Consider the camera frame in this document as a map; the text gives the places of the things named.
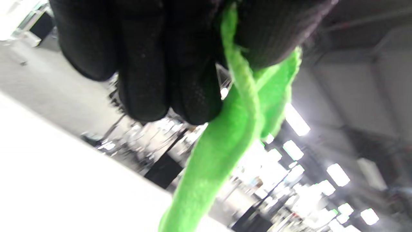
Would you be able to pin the green rectangular towel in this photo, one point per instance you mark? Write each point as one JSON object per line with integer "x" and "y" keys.
{"x": 225, "y": 145}

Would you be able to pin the person's left hand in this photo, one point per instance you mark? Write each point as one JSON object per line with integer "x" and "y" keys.
{"x": 145, "y": 48}

